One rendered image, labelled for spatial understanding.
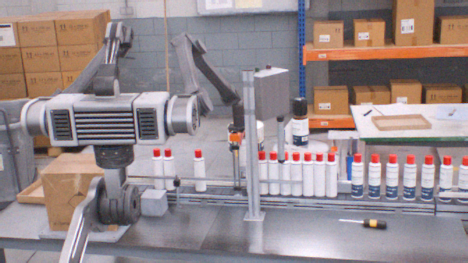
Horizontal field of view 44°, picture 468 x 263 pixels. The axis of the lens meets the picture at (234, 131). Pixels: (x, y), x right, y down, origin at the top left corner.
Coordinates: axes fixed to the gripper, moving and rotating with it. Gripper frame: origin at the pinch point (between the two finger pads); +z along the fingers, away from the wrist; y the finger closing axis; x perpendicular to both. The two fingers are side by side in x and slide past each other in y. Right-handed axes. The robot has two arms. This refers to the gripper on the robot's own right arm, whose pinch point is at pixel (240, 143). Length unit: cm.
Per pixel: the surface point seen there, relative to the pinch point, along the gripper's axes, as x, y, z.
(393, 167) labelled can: 16, -70, 5
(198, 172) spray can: 13.8, 18.4, 9.3
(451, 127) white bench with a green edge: -116, -116, 33
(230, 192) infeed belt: 12.7, 4.0, 20.0
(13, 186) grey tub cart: -114, 203, 79
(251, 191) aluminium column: 28.5, -9.2, 11.9
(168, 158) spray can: 12.9, 32.7, 3.1
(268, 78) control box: 25.9, -18.6, -38.4
